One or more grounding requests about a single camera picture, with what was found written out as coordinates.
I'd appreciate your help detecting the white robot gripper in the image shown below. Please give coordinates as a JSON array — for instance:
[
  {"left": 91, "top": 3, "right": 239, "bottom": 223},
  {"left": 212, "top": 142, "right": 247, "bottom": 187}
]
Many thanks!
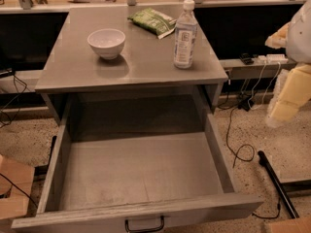
[{"left": 265, "top": 0, "right": 311, "bottom": 128}]

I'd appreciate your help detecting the clear blue-labelled plastic bottle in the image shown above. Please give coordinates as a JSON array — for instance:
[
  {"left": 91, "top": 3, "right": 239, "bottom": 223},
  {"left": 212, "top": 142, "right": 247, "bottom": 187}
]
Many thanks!
[{"left": 174, "top": 0, "right": 198, "bottom": 69}]

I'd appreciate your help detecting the grey cabinet with top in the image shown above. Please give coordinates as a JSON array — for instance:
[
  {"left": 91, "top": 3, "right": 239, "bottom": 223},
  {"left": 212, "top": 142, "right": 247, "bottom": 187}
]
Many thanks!
[{"left": 34, "top": 4, "right": 229, "bottom": 125}]

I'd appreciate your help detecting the open grey top drawer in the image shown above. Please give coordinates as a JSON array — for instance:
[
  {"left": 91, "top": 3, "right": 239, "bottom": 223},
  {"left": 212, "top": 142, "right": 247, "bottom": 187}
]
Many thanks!
[{"left": 12, "top": 86, "right": 262, "bottom": 233}]

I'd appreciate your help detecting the white power strip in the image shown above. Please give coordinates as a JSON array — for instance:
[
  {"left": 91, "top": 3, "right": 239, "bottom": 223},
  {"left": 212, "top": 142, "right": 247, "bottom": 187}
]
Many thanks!
[{"left": 258, "top": 54, "right": 288, "bottom": 64}]

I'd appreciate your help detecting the black device on shelf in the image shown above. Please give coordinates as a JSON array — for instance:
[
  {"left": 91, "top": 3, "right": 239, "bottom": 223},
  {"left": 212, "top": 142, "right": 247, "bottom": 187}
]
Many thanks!
[{"left": 240, "top": 53, "right": 254, "bottom": 65}]

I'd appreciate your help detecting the low grey shelf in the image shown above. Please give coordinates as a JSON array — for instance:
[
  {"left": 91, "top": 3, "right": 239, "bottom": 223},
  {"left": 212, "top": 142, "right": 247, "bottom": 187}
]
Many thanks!
[{"left": 220, "top": 59, "right": 296, "bottom": 80}]

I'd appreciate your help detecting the black metal bar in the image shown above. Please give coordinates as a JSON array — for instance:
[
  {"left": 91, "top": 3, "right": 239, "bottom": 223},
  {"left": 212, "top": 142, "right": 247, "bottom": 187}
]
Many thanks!
[{"left": 258, "top": 150, "right": 299, "bottom": 218}]

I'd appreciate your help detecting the green snack bag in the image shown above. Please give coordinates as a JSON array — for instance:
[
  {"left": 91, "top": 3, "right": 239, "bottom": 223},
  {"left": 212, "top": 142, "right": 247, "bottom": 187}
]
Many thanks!
[{"left": 128, "top": 8, "right": 176, "bottom": 39}]

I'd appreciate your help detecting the white ceramic bowl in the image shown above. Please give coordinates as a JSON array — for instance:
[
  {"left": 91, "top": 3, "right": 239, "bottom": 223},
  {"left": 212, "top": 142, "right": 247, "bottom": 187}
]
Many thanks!
[{"left": 87, "top": 28, "right": 125, "bottom": 60}]

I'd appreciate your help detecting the wooden box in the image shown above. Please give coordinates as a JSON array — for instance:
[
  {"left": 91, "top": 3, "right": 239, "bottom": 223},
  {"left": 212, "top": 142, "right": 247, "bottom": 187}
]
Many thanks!
[{"left": 0, "top": 155, "right": 34, "bottom": 219}]

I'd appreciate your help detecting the white cable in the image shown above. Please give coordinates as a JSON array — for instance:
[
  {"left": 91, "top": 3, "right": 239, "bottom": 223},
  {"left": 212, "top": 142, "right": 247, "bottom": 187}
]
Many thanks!
[{"left": 247, "top": 61, "right": 282, "bottom": 111}]

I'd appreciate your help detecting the black drawer handle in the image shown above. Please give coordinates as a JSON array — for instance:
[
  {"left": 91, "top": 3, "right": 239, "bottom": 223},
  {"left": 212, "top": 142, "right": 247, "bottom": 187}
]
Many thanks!
[{"left": 124, "top": 216, "right": 165, "bottom": 233}]

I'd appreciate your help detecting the black cable at left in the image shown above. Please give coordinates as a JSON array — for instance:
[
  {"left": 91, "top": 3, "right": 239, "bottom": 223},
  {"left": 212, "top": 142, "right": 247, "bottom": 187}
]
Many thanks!
[{"left": 0, "top": 69, "right": 29, "bottom": 128}]

